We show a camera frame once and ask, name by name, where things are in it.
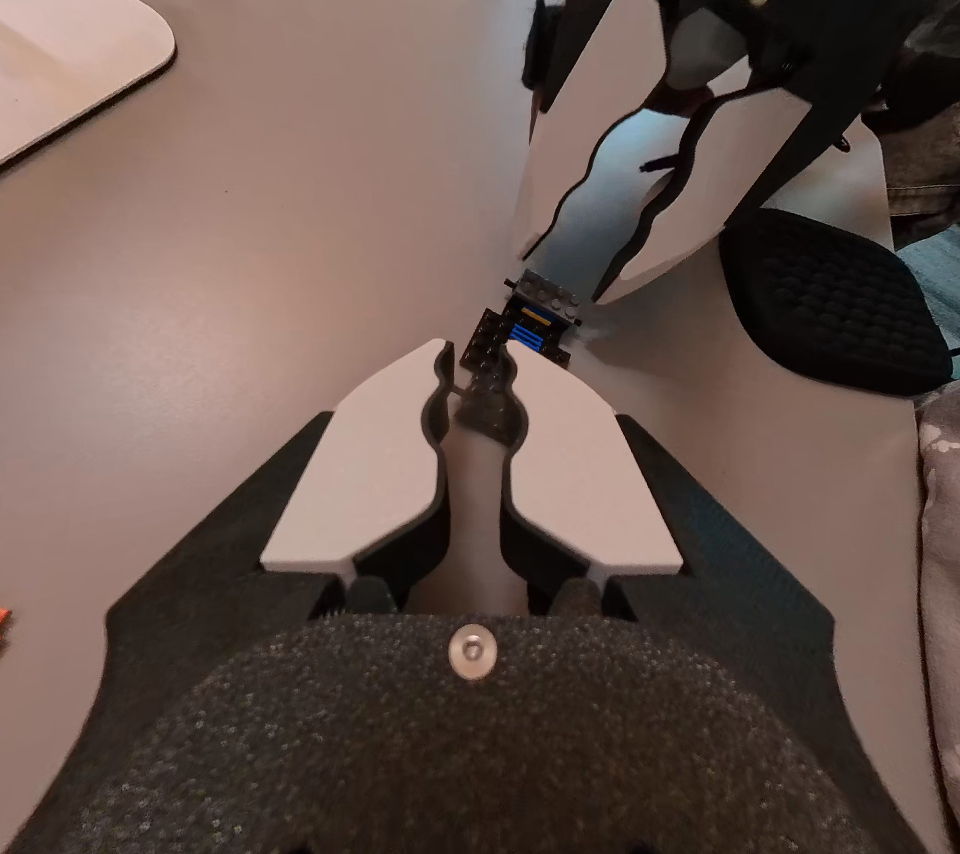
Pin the person's grey sweatshirt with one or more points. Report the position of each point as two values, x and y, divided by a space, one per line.
942 569

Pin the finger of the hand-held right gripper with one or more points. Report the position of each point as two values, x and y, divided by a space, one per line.
720 179
593 89

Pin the pile of lego pieces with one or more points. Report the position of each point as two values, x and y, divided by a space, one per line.
5 620

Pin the person's right hand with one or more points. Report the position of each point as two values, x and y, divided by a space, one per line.
540 52

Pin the black round cushion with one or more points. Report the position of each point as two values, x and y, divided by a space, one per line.
833 299

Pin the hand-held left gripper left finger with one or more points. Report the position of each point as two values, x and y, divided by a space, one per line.
353 494

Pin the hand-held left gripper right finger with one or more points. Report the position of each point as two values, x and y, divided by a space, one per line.
593 494

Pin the dark grey lego plate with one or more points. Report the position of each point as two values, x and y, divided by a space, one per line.
548 293

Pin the small blue lego grille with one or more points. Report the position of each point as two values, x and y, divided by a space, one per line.
536 331

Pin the black lego chassis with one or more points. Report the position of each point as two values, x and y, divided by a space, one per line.
488 382

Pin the white book stand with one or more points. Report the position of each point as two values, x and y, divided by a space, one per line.
60 44

